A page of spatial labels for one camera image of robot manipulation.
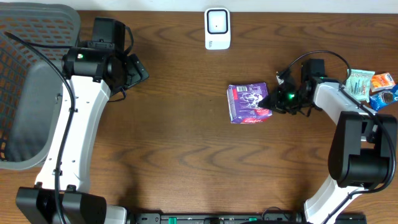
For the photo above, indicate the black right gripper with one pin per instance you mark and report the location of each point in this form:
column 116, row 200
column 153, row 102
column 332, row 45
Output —
column 274, row 101

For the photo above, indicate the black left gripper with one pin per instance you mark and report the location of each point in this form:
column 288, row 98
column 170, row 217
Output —
column 134, row 72

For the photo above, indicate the red purple pad package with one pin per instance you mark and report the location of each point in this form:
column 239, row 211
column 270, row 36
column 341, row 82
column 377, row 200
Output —
column 243, row 103

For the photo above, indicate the green wipes packet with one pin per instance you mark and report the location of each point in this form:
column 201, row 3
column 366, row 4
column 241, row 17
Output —
column 358, row 84

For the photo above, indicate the blue oreo cookie pack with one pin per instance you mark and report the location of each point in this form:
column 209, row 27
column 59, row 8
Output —
column 383, row 98

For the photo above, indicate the orange tissue packet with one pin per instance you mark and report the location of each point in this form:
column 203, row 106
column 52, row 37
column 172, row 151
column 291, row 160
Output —
column 382, row 81

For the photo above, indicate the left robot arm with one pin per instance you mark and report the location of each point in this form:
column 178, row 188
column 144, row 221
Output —
column 61, row 190

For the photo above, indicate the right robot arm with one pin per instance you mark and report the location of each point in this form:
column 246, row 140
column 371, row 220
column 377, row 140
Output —
column 362, row 157

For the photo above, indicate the grey plastic mesh basket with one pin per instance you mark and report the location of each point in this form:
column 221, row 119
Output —
column 31, row 91

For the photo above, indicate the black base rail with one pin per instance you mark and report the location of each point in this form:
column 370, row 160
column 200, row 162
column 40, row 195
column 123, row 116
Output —
column 269, row 217

